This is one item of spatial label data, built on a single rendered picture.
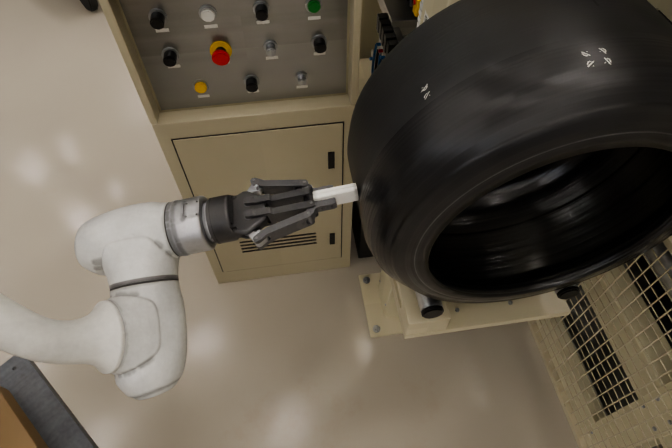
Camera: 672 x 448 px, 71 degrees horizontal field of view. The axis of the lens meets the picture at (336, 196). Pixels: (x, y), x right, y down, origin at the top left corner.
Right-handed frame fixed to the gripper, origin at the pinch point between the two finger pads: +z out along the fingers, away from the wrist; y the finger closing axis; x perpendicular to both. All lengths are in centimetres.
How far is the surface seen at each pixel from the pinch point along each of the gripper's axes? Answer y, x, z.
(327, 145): 51, 42, -1
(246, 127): 51, 29, -22
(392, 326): 23, 119, 8
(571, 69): -6.2, -22.3, 29.3
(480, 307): -6.6, 41.1, 25.1
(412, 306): -6.8, 32.8, 10.1
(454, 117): -5.8, -18.2, 16.3
